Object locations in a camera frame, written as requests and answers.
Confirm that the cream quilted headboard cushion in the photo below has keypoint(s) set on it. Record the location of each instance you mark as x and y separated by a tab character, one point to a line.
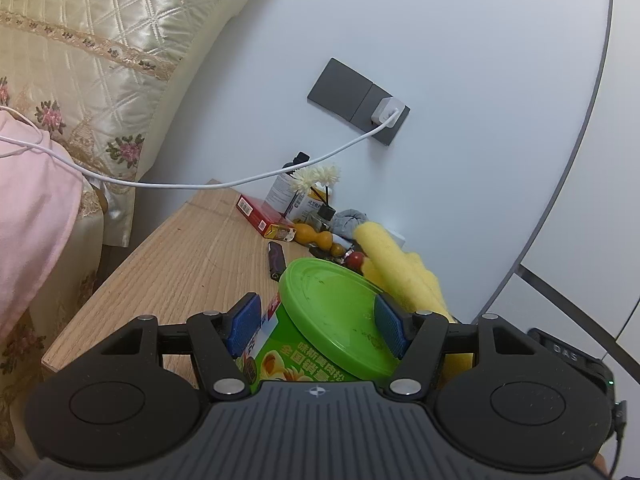
125	20

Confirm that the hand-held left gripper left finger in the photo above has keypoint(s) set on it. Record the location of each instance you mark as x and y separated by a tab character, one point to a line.
245	322

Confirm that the white spray bottle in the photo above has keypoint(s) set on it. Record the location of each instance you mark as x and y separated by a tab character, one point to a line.
280	190

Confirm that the red small box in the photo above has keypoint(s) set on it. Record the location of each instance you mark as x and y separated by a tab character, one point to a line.
260	215

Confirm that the yellow cleaning cloth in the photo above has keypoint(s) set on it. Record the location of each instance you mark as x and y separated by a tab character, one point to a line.
395	260

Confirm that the white pill bottle orange label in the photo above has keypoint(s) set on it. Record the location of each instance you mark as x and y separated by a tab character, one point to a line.
305	203

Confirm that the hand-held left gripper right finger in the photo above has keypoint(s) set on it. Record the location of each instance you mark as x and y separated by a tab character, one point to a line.
392	327

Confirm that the green can with green lid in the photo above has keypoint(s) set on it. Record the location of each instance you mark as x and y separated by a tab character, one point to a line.
325	305

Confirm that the white artificial flower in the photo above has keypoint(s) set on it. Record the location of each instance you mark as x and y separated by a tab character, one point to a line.
317	176

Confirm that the dark lighter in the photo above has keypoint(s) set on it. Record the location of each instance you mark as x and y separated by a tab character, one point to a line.
275	260

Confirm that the pink blanket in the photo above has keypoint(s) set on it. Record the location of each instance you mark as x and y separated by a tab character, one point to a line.
30	235

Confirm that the wooden gourd ornament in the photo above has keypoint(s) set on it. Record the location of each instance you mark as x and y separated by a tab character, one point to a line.
315	237

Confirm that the white charger plug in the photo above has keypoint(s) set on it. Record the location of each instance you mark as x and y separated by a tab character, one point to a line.
387	110

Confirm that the grey wall socket panel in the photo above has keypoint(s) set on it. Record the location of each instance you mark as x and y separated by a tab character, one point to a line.
340	87

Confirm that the small glass diffuser bottle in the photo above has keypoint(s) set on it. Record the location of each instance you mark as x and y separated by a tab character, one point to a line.
321	216

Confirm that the cream floral bedspread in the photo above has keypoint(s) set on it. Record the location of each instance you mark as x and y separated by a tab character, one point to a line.
85	285

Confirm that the red ball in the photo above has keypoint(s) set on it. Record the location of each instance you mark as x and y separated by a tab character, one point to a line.
355	259

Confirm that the grey crumpled cloth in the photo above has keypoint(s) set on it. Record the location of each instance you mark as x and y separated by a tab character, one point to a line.
347	222

